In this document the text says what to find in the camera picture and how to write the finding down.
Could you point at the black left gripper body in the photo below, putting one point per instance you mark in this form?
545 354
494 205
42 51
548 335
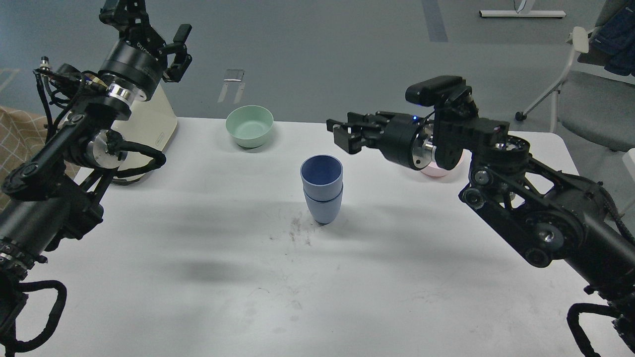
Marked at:
135 59

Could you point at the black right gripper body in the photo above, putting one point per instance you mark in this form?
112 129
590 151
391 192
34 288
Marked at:
404 139

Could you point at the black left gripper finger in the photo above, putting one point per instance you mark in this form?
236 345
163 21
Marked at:
176 70
129 17

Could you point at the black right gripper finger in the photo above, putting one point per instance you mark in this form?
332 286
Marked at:
353 139
370 124

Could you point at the blue cup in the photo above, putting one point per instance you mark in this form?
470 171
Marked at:
322 177
324 203

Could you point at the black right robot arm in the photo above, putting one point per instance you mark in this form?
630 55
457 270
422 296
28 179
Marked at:
543 214

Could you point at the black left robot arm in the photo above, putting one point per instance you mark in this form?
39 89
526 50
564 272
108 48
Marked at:
56 194

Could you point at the cream white toaster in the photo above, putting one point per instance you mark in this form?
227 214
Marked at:
151 123

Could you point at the pink bowl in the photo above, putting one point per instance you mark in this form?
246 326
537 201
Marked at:
433 170

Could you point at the green bowl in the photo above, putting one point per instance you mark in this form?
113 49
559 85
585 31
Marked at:
250 126

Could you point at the beige checkered cloth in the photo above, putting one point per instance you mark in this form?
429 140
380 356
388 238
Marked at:
22 134

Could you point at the white table base foot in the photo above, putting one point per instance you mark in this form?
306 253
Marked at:
523 10

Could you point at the grey office chair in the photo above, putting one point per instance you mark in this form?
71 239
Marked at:
596 108

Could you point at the dark blue garment on chair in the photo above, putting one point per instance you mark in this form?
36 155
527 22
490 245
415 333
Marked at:
616 41

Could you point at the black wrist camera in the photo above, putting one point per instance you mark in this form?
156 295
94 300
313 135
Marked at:
429 92

